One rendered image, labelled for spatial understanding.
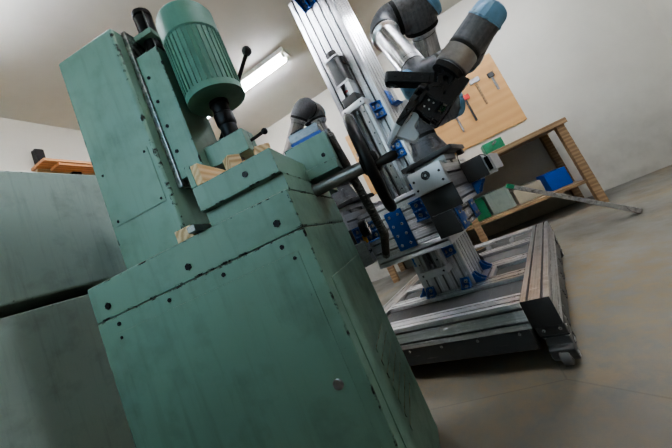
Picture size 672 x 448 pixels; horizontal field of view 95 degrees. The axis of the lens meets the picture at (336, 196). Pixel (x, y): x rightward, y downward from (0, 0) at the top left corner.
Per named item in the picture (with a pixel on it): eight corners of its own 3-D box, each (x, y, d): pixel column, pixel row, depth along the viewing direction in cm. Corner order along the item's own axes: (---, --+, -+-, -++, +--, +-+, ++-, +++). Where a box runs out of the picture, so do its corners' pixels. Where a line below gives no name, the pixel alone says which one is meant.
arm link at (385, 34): (354, 16, 108) (399, 77, 74) (383, -2, 105) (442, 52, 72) (367, 46, 116) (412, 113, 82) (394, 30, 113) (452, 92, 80)
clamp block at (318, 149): (336, 157, 87) (323, 129, 88) (294, 178, 89) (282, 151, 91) (346, 165, 101) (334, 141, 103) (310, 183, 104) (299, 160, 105)
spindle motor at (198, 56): (225, 76, 85) (187, -14, 90) (175, 106, 89) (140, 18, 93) (255, 99, 103) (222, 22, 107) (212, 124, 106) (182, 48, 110)
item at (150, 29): (156, 44, 97) (139, 0, 100) (136, 57, 98) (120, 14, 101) (174, 57, 105) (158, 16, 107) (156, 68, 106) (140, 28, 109)
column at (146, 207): (190, 247, 82) (108, 25, 92) (126, 279, 86) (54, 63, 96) (235, 240, 104) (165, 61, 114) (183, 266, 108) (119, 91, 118)
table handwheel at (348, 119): (357, 114, 96) (397, 197, 99) (301, 144, 100) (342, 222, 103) (351, 103, 68) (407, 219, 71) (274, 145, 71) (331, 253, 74)
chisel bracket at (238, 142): (251, 152, 88) (240, 127, 89) (211, 174, 91) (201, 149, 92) (263, 157, 95) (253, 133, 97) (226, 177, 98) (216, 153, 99)
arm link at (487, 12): (503, 27, 70) (516, 4, 62) (473, 69, 72) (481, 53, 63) (473, 11, 72) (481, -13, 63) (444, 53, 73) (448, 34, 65)
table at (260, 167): (317, 150, 64) (306, 125, 65) (199, 212, 70) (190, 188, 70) (359, 180, 123) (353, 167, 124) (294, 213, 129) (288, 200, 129)
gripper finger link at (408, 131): (404, 155, 68) (430, 120, 66) (382, 141, 69) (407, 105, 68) (405, 157, 71) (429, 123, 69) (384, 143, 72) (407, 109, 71)
